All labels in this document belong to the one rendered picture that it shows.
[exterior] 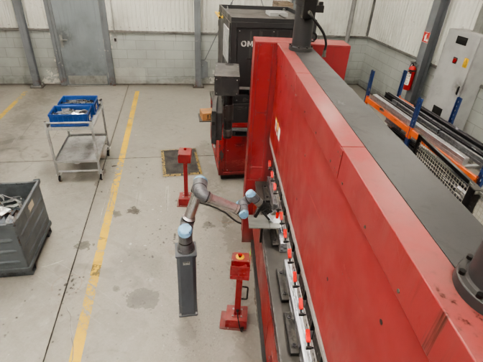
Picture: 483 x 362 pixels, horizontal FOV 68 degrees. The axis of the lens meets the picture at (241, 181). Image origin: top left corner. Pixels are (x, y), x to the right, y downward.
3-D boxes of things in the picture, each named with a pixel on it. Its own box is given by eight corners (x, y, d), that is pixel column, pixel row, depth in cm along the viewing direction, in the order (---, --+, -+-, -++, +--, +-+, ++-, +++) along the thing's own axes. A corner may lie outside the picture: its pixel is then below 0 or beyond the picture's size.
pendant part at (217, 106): (213, 126, 415) (213, 96, 397) (223, 126, 416) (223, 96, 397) (210, 144, 377) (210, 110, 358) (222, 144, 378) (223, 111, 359)
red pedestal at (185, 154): (178, 198, 505) (175, 145, 461) (196, 198, 506) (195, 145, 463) (176, 207, 488) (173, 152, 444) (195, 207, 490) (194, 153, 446)
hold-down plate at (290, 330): (283, 314, 244) (283, 312, 243) (291, 314, 245) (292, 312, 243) (290, 356, 219) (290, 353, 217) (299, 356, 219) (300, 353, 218)
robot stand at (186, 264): (179, 317, 340) (175, 257, 299) (178, 302, 355) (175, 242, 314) (198, 315, 343) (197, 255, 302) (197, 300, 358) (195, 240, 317)
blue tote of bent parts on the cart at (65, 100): (65, 106, 552) (62, 95, 543) (99, 106, 560) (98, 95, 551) (59, 115, 522) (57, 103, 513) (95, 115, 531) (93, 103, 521)
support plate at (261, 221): (247, 215, 317) (247, 214, 317) (277, 215, 319) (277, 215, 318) (249, 228, 302) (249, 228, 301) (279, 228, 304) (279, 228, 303)
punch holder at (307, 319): (302, 316, 208) (306, 296, 199) (316, 316, 209) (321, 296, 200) (307, 340, 195) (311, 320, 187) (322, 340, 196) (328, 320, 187)
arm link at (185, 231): (177, 244, 298) (176, 232, 291) (179, 234, 309) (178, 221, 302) (192, 245, 298) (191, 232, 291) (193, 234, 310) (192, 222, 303)
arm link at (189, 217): (177, 233, 307) (194, 181, 280) (179, 222, 319) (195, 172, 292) (190, 236, 309) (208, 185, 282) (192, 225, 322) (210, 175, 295)
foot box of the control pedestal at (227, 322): (221, 311, 349) (221, 302, 343) (246, 313, 348) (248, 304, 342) (218, 329, 332) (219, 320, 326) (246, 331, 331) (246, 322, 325)
